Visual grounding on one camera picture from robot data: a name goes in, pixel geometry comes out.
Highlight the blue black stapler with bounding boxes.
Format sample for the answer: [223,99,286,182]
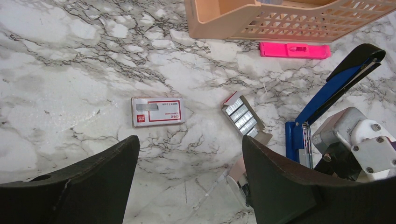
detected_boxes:
[285,43,386,168]

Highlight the staple box tray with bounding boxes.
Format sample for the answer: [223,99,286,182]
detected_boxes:
[221,91,273,145]

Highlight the grey staple strips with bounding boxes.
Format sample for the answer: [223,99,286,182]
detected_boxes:
[224,98,258,137]

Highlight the pink flat plastic item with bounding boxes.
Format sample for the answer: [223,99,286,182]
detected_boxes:
[259,42,331,59]

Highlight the orange perforated file organizer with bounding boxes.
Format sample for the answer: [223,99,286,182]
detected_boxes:
[184,0,396,42]

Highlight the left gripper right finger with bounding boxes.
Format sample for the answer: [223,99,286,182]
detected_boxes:
[242,135,396,224]

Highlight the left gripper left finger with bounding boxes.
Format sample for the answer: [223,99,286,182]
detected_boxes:
[0,135,140,224]

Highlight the red white staple box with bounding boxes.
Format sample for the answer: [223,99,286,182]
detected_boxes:
[131,98,186,127]

